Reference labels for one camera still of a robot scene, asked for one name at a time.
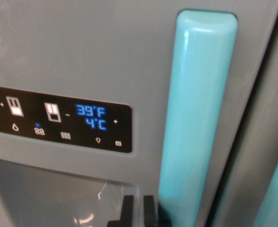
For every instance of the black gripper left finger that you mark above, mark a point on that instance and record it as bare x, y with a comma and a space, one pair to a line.
127, 212

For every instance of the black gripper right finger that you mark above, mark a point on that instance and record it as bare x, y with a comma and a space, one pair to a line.
150, 212

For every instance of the grey toy refrigerator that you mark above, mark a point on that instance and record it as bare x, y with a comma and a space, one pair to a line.
82, 47

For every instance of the black temperature display panel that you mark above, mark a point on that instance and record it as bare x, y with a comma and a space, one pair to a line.
35, 123

